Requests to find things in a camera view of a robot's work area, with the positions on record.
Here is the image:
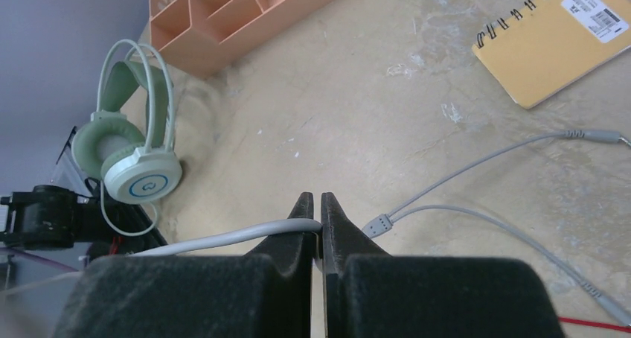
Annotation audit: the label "peach plastic file organizer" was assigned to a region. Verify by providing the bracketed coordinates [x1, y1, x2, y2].
[149, 0, 334, 79]

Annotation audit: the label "mint green headphones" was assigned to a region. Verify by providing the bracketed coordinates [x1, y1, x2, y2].
[71, 39, 183, 237]

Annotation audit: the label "yellow spiral notebook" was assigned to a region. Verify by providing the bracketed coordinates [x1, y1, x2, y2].
[472, 0, 630, 109]

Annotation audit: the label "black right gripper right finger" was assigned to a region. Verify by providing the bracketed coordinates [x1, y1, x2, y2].
[321, 192, 564, 337]

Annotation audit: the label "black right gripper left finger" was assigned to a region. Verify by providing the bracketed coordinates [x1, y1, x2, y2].
[51, 192, 316, 338]

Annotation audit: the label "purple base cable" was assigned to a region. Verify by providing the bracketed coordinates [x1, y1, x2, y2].
[0, 246, 80, 273]

